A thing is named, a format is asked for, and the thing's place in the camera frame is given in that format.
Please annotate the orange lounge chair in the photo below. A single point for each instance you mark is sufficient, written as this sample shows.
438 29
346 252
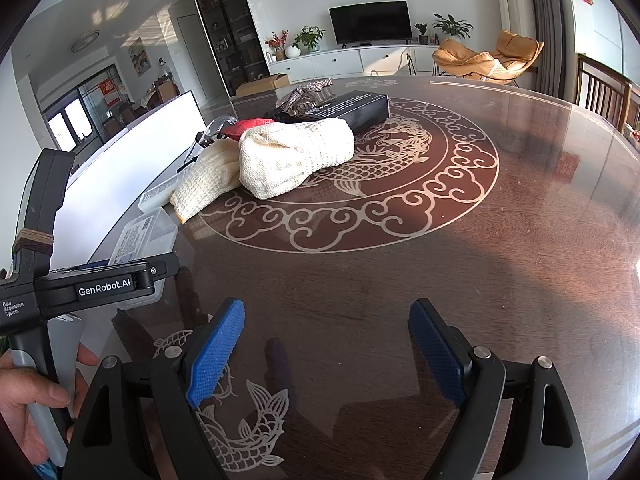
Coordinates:
470 57

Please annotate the green leafy potted plant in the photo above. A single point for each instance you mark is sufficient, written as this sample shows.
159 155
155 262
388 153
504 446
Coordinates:
309 37

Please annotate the white cardboard box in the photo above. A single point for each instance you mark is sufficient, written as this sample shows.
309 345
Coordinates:
140 130

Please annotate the dark glass display cabinet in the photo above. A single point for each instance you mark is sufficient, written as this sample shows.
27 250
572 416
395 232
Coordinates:
230 25

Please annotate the white television cabinet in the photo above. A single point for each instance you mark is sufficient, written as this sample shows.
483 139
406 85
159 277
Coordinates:
340 60

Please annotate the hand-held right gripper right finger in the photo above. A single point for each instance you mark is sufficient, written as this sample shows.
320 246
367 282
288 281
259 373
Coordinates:
439 355

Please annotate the red flower plant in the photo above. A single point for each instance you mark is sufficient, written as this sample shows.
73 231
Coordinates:
276 40

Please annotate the small potted plant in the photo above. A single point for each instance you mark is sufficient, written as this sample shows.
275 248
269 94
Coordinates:
421 30

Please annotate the clear labelled plastic packet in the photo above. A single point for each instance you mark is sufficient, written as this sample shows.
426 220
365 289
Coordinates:
142 235

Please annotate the black printed carton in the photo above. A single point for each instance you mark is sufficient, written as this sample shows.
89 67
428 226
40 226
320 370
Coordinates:
350 107

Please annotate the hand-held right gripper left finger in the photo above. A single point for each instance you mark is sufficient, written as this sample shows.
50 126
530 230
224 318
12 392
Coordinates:
216 355

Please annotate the black flat television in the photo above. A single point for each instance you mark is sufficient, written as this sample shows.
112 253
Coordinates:
370 22

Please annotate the wooden slatted chair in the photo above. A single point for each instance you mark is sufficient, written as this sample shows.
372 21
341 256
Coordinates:
600 85

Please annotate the grey curtain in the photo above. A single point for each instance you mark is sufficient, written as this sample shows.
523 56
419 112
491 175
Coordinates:
537 20

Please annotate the brown cardboard carton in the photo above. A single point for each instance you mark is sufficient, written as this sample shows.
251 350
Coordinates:
262 84

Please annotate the silver glitter hair accessory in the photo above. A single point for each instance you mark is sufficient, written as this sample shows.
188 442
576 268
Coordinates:
310 87

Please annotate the round ceiling lamp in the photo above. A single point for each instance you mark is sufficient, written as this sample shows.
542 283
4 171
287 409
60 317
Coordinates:
85 42

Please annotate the large broadleaf potted plant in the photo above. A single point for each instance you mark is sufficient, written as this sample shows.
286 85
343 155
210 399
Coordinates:
452 25

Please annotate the red door poster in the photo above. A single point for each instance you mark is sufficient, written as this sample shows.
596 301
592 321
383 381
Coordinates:
110 91

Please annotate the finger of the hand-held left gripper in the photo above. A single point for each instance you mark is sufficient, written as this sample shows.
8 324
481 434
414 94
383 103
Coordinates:
160 265

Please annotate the cream knitted glove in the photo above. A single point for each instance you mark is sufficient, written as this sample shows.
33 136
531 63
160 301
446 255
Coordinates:
205 185
290 155

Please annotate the red foil packet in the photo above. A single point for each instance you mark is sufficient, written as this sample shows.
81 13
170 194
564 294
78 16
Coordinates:
247 127

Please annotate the framed wall painting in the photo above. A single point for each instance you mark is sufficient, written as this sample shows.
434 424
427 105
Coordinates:
139 57

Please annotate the wooden dining table set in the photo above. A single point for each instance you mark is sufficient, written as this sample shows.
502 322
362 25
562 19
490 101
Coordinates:
160 91

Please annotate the white round vase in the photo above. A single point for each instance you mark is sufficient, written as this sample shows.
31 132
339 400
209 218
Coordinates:
292 51

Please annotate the person's left hand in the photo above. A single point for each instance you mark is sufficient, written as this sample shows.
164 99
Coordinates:
25 385

